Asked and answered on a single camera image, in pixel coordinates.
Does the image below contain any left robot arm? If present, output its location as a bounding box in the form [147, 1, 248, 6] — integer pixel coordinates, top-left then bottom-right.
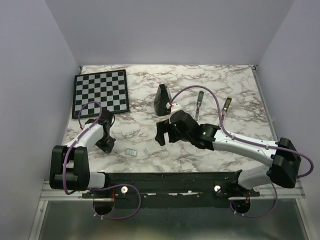
[49, 109, 116, 198]

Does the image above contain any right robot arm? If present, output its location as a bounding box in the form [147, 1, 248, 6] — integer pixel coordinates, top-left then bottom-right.
[155, 110, 301, 196]

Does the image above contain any black wedge stand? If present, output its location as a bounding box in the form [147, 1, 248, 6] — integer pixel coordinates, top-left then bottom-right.
[154, 83, 172, 117]

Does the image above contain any black white chessboard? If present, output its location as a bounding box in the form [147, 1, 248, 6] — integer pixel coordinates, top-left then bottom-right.
[71, 69, 130, 119]

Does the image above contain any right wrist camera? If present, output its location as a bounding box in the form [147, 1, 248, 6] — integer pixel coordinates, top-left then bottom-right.
[166, 102, 182, 115]

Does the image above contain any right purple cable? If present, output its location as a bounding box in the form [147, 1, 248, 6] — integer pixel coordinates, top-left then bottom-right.
[168, 85, 315, 218]

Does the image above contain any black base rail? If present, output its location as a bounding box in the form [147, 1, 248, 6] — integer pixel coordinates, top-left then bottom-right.
[82, 171, 260, 209]

